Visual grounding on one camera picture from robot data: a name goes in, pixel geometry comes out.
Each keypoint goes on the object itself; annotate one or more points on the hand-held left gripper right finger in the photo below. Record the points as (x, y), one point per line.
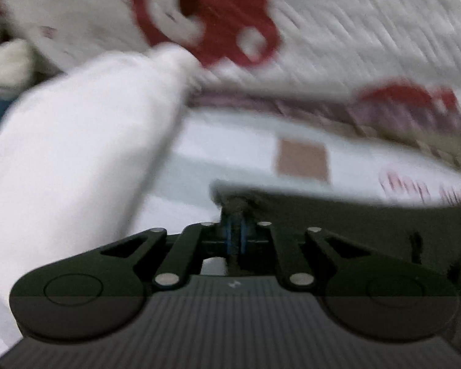
(244, 234)

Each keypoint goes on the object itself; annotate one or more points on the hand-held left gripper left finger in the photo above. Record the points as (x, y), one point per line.
(226, 234)

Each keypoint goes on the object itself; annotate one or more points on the dark grey garment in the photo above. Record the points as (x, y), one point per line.
(368, 219)

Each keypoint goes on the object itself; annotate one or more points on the white checked bed sheet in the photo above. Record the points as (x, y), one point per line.
(234, 150)

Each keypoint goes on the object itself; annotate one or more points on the white cloth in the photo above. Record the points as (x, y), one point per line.
(80, 142)

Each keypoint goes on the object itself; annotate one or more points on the white quilt with red bears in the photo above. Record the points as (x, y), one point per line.
(330, 27)

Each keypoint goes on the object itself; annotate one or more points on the cream plush toy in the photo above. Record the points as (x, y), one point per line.
(11, 61)

